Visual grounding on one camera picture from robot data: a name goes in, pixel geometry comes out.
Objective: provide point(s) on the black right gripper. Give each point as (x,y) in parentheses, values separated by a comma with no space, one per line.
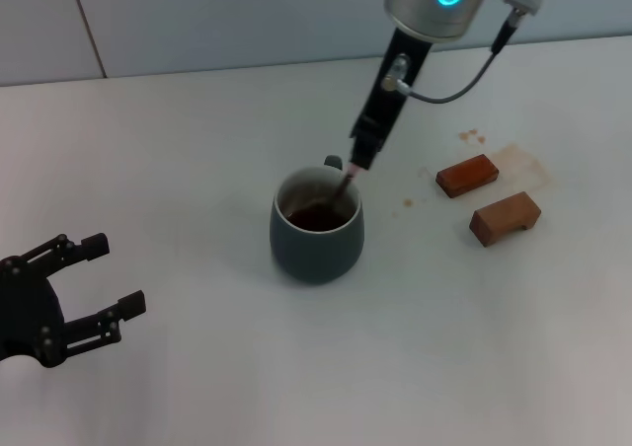
(385,105)

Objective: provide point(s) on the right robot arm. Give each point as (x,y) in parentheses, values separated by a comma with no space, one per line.
(429,7)

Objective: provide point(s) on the dark coffee liquid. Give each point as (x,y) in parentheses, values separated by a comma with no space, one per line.
(311,221)

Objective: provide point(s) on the grey ceramic cup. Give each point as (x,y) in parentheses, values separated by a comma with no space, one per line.
(316,256)

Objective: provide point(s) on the light brown notched wooden block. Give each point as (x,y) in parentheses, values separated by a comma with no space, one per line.
(498,219)

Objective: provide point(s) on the dark brown flat wooden block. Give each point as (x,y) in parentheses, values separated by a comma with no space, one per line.
(466,175)

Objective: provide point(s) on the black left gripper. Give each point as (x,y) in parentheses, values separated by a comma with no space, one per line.
(24,313)

